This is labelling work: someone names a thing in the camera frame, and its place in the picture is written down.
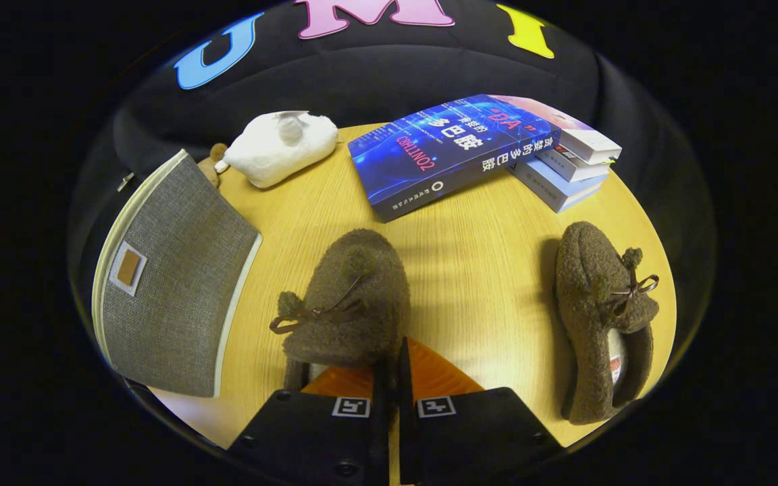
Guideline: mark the brown fuzzy shoe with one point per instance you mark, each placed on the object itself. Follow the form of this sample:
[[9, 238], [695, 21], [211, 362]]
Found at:
[[585, 283], [355, 283]]

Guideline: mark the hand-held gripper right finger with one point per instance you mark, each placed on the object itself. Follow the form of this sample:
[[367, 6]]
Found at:
[[404, 405]]

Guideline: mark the light blue book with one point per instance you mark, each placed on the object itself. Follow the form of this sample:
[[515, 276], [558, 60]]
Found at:
[[544, 185]]

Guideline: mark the pink book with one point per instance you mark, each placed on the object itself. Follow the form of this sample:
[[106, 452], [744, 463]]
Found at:
[[591, 142]]

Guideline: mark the silver clip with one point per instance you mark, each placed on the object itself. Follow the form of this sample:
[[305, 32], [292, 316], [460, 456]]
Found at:
[[125, 181]]

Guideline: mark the white plush toy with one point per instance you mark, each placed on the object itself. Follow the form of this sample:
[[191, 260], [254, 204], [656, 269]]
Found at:
[[274, 152]]

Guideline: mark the black backdrop cloth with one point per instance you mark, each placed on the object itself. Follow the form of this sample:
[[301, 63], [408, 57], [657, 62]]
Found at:
[[396, 74]]

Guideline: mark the white book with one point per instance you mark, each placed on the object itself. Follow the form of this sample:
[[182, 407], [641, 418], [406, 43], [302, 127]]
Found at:
[[568, 165]]

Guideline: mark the grey fabric storage box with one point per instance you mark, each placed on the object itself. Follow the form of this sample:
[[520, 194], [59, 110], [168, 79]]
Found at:
[[179, 290]]

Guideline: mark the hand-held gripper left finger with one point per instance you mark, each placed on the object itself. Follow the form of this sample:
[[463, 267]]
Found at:
[[382, 418]]

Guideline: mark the brown striped plush toy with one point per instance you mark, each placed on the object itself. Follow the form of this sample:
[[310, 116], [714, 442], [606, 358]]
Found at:
[[213, 162]]

